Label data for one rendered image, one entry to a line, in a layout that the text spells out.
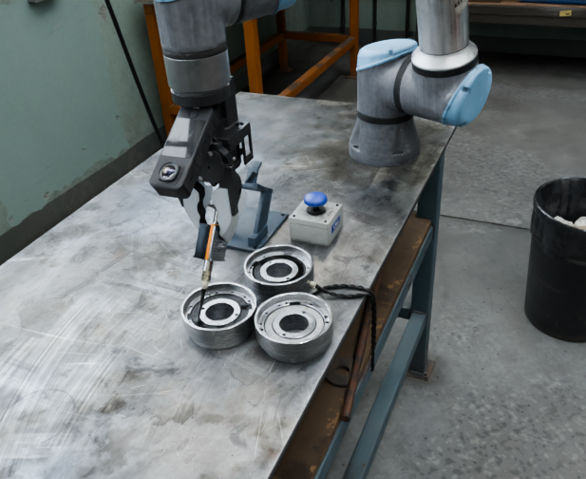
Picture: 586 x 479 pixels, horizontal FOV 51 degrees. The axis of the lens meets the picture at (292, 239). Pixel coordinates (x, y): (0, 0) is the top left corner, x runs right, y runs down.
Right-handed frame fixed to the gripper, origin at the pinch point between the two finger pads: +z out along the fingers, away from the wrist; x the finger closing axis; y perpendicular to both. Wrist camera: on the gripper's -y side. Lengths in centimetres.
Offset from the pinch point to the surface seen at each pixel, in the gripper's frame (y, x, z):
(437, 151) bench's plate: 61, -18, 13
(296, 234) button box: 20.1, -3.1, 11.7
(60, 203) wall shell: 114, 155, 85
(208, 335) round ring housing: -8.8, -2.8, 9.8
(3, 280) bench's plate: -5.6, 37.8, 13.0
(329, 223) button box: 20.6, -8.8, 8.8
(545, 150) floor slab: 245, -38, 94
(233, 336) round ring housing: -7.2, -5.5, 10.7
